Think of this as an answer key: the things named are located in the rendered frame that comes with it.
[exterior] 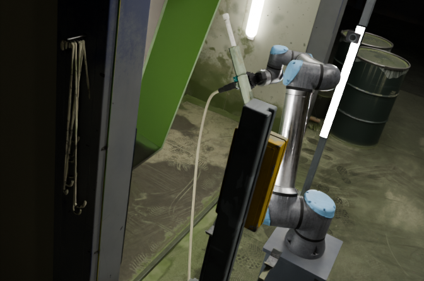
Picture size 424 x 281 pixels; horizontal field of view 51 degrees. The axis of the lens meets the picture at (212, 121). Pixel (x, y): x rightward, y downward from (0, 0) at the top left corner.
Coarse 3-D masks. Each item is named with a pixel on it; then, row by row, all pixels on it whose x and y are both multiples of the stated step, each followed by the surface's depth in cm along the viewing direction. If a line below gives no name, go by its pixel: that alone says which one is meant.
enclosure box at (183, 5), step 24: (168, 0) 252; (192, 0) 245; (216, 0) 238; (168, 24) 257; (192, 24) 250; (168, 48) 263; (192, 48) 256; (144, 72) 277; (168, 72) 269; (144, 96) 284; (168, 96) 275; (144, 120) 291; (168, 120) 282; (144, 144) 290
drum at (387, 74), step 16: (368, 48) 455; (368, 64) 413; (352, 80) 429; (368, 80) 417; (384, 80) 413; (400, 80) 419; (352, 96) 432; (368, 96) 423; (384, 96) 420; (352, 112) 436; (368, 112) 429; (384, 112) 432; (336, 128) 453; (352, 128) 441; (368, 128) 437; (352, 144) 447; (368, 144) 448
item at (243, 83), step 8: (224, 16) 229; (232, 32) 229; (232, 40) 228; (232, 48) 227; (232, 56) 228; (240, 56) 228; (240, 64) 227; (240, 72) 227; (240, 80) 227; (248, 80) 229; (224, 88) 238; (232, 88) 234; (240, 88) 228; (248, 88) 227; (248, 96) 226
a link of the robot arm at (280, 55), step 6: (276, 48) 243; (282, 48) 244; (270, 54) 247; (276, 54) 243; (282, 54) 243; (288, 54) 244; (270, 60) 247; (276, 60) 244; (282, 60) 244; (288, 60) 244; (270, 66) 248; (276, 66) 246; (282, 66) 248
